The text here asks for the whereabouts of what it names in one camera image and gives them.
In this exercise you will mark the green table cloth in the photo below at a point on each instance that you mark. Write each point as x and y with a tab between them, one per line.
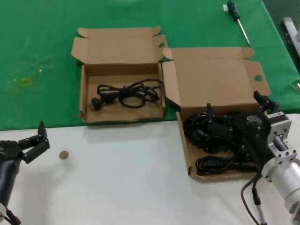
35	35

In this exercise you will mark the grey metal bar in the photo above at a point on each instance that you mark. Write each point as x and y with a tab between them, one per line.
290	27

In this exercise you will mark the open brown cardboard box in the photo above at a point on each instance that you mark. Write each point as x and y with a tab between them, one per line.
211	70
117	47

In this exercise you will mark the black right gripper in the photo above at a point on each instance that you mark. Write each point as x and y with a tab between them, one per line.
254	131

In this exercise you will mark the small brown cardboard disc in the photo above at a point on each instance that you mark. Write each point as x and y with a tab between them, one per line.
63	155

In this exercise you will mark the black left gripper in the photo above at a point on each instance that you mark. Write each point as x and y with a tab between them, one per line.
9	152

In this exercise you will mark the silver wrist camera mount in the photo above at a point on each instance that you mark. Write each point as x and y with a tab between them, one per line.
281	131

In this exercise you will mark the small white label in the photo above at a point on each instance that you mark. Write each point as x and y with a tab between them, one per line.
225	8

